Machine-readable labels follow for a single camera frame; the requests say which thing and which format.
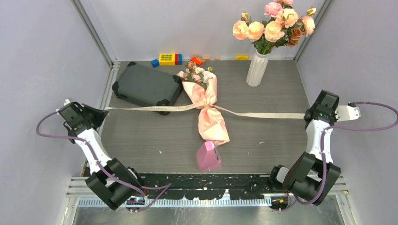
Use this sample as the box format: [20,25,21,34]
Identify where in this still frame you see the white ribbed vase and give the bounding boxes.
[246,52,269,87]

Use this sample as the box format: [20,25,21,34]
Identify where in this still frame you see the pink paper bouquet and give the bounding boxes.
[177,61,230,146]

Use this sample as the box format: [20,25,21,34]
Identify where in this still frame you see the peach pink flowers in vase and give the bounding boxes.
[232,0,316,55]

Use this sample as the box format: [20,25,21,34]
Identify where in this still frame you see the red blue toy block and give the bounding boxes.
[174,53,183,65]

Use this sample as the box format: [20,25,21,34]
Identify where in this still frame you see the orange red toy block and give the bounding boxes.
[191,57,202,66]

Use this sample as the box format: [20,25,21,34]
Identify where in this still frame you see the cream printed ribbon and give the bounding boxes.
[104,103,305,119]

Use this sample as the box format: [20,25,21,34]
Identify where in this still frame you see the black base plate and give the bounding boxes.
[139,173,288,200]

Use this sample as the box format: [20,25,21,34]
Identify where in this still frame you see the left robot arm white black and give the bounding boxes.
[56,99,144,210]

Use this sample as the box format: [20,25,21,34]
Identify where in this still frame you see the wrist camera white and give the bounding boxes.
[56,98,71,112]
[335,105,361,122]

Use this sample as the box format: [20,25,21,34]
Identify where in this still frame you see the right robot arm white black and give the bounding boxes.
[267,90,341,205]

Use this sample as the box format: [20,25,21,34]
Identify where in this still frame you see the small yellow toy block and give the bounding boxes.
[235,55,248,60]

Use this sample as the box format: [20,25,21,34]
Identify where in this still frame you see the aluminium frame rail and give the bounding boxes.
[66,176,349,208]

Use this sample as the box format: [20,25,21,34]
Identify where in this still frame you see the dark grey hard case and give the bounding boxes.
[112,61,183,107]

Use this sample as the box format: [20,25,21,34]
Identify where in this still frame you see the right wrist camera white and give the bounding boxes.
[335,105,361,122]

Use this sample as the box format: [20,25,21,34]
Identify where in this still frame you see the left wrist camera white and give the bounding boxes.
[56,98,71,112]

